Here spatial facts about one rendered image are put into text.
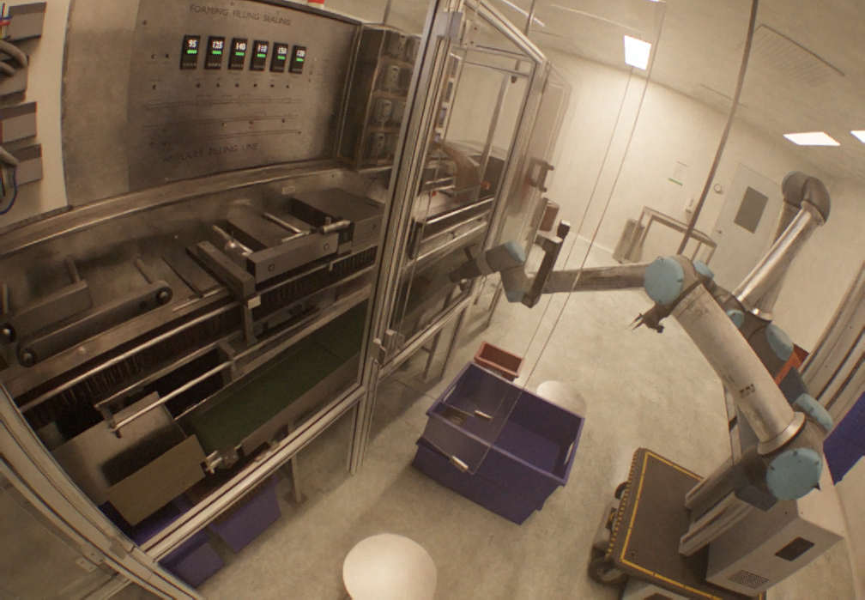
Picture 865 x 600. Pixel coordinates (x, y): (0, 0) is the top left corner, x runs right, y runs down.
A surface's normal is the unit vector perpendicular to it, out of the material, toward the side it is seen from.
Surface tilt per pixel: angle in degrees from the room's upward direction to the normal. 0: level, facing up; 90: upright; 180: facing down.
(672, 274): 88
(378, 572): 0
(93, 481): 57
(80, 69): 90
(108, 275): 90
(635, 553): 0
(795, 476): 91
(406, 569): 0
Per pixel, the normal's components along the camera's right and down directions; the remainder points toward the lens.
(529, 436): 0.22, -0.86
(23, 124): 0.84, 0.41
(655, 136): -0.49, 0.31
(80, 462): 0.82, -0.13
